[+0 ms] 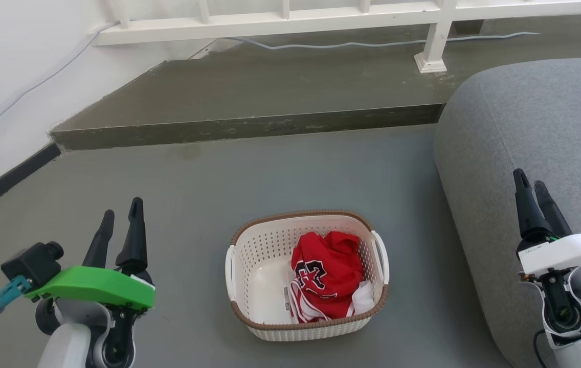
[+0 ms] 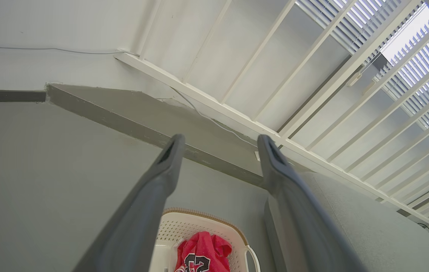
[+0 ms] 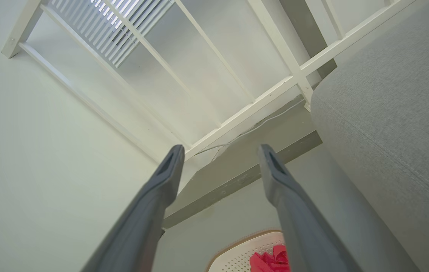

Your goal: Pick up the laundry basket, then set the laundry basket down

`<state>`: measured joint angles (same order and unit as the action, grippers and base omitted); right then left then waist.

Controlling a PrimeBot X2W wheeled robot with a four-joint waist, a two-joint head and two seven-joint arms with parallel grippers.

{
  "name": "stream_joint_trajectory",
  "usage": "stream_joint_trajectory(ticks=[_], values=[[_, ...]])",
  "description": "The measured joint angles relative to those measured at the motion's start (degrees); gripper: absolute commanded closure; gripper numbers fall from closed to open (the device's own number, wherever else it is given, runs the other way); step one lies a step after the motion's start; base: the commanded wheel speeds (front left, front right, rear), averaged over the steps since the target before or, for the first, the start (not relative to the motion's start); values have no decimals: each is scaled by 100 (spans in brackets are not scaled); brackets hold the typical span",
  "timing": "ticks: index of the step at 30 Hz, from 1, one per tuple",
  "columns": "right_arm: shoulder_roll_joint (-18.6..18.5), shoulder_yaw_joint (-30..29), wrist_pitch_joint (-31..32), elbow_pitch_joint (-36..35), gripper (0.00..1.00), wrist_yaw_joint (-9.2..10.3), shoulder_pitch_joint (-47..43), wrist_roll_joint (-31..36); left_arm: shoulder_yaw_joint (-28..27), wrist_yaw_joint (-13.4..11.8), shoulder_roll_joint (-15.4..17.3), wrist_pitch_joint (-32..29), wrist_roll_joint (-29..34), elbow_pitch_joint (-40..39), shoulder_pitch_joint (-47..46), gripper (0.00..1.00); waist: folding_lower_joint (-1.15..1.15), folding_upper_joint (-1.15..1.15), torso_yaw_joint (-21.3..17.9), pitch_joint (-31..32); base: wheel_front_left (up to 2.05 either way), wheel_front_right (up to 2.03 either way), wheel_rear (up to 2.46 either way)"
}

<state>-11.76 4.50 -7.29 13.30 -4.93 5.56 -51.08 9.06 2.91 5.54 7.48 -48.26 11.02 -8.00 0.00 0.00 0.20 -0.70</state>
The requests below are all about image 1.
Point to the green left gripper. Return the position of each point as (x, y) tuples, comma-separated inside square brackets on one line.
[(91, 286)]

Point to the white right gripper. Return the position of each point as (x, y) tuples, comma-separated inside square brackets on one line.
[(566, 251)]

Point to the white perforated laundry basket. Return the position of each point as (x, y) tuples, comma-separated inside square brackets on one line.
[(265, 266)]

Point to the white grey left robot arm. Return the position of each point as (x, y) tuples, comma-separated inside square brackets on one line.
[(73, 337)]

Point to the grey fabric sofa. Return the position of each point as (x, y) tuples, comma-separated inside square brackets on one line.
[(526, 128)]

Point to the black baseboard strip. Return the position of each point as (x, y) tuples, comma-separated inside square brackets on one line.
[(9, 179)]

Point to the red basketball jersey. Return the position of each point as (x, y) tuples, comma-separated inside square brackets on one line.
[(326, 271)]

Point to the white wooden railing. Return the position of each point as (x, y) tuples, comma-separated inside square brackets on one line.
[(270, 23)]

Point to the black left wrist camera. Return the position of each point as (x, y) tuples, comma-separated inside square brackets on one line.
[(32, 263)]

